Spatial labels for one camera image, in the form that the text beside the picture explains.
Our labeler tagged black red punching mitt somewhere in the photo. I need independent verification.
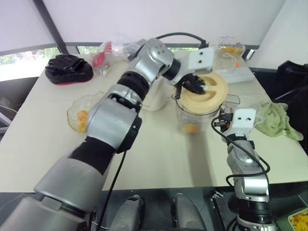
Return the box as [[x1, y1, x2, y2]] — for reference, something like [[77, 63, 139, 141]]
[[45, 54, 94, 86]]

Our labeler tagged dark window frame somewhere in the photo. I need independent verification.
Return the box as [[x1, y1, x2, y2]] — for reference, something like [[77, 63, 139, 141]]
[[0, 0, 261, 55]]

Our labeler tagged green fluffy towel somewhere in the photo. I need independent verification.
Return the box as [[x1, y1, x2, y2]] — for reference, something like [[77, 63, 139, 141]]
[[251, 101, 304, 141]]

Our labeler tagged white power strip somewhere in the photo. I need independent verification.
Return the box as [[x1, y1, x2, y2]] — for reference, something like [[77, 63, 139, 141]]
[[215, 66, 256, 84]]

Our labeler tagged clear plastic blender jar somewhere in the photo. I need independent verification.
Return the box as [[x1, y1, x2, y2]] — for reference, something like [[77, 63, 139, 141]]
[[172, 92, 241, 135]]

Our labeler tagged grey chair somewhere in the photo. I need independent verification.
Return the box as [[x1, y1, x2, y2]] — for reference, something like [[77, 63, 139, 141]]
[[0, 96, 15, 142]]

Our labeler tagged red plastic bag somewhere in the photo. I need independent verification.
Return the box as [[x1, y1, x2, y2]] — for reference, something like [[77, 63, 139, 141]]
[[91, 40, 114, 73]]

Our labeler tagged black office chair back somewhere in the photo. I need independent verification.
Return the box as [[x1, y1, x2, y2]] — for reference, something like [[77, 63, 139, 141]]
[[286, 88, 308, 150]]

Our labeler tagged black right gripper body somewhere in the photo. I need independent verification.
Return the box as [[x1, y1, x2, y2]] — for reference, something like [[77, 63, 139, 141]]
[[218, 110, 235, 128]]

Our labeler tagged cream yellow blender lid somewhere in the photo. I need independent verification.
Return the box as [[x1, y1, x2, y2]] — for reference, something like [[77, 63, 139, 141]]
[[177, 71, 229, 114]]

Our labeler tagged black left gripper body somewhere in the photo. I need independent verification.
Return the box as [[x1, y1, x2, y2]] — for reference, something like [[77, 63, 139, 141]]
[[177, 73, 205, 87]]

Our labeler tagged clear plastic bag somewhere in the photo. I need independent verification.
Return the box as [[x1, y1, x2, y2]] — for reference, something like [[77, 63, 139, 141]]
[[109, 33, 146, 62]]

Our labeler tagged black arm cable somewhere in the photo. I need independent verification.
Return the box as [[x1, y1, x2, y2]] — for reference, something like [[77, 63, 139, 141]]
[[211, 116, 270, 187], [97, 32, 209, 231]]

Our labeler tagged white power cable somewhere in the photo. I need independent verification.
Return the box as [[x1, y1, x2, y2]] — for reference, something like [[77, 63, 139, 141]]
[[222, 52, 238, 73]]

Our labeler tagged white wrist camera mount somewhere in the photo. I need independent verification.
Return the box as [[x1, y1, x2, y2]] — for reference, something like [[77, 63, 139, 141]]
[[230, 108, 257, 134], [187, 47, 216, 76]]

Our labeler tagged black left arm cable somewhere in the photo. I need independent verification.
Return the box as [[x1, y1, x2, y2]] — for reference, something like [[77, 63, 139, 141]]
[[97, 32, 209, 231]]

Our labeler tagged dark grey rounded shape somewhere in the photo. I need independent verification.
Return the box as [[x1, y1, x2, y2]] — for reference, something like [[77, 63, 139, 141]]
[[109, 194, 145, 231], [170, 192, 205, 231]]

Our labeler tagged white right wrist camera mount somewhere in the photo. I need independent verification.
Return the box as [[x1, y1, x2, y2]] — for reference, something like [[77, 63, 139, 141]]
[[230, 108, 257, 134]]

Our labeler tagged black mesh office chair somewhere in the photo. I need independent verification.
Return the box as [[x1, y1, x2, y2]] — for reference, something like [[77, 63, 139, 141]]
[[267, 60, 308, 102]]

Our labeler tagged clear glass bowl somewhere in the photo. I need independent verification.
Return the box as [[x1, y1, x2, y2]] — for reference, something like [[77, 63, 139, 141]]
[[66, 91, 106, 132]]

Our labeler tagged cream white blender base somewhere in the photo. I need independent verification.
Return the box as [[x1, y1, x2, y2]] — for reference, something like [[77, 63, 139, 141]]
[[141, 76, 168, 112]]

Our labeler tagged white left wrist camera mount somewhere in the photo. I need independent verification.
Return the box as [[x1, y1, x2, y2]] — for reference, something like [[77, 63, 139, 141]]
[[187, 47, 216, 76]]

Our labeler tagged clear container with orange pieces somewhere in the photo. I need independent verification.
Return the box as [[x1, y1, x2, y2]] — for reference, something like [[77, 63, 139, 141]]
[[217, 36, 246, 58]]

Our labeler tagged green tray with orange pieces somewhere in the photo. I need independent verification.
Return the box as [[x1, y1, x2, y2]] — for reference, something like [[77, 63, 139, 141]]
[[276, 208, 308, 231]]

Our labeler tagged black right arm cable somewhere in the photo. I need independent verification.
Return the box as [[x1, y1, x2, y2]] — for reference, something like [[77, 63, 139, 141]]
[[211, 116, 270, 187]]

